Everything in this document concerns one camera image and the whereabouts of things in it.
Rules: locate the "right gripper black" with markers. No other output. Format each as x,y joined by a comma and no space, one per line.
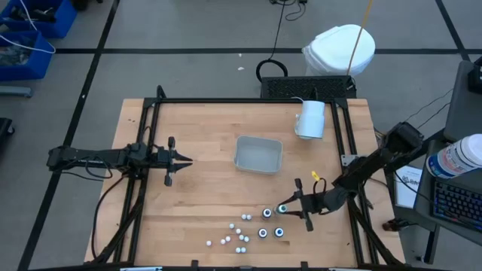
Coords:
310,203

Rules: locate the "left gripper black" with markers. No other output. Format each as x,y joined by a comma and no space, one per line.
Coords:
167,160

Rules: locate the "green-tipped food coloring bottle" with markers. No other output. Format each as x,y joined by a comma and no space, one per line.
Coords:
281,208

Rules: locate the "black-tipped food coloring bottle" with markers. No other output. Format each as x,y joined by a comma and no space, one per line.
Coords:
267,213

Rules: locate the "blue-tipped food coloring bottle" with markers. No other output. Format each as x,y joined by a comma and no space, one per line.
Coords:
279,232

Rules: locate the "purple-tipped food coloring bottle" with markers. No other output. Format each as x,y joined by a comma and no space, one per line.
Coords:
262,233

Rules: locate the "grey plastic bin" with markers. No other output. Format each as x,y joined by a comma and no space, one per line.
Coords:
258,156

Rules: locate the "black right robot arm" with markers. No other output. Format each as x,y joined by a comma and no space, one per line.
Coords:
376,159

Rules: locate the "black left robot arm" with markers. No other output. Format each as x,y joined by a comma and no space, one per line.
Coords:
94,155

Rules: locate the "white paper sheet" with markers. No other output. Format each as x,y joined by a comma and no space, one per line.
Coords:
408,188

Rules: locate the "black perforated computer case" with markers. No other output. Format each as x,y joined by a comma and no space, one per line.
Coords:
301,87

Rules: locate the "dark grey desk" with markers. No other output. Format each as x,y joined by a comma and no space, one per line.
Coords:
425,195

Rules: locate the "black backlit keyboard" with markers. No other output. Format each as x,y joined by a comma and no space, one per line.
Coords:
457,203

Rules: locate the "white bagged trash can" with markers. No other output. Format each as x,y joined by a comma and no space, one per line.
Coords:
335,49

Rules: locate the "white wipes canister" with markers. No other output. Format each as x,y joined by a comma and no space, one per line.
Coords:
455,156

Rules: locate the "blue plastic storage bin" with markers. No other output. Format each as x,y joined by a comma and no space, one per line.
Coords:
60,22
37,64

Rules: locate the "black floor object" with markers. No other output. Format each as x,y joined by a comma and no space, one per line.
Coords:
5,130

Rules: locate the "grey floor bar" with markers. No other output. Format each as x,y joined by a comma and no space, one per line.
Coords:
15,91

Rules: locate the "light grey desk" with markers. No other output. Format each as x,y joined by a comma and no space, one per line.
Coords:
463,105

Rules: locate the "black desktop device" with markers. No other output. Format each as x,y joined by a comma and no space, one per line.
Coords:
476,75

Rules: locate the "grey metal bracket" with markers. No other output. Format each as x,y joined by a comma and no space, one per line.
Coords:
348,160

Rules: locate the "aluminium frame post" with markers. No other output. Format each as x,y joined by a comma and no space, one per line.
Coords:
141,268
344,269

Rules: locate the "black metal table frame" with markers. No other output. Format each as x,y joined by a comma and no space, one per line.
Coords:
244,100

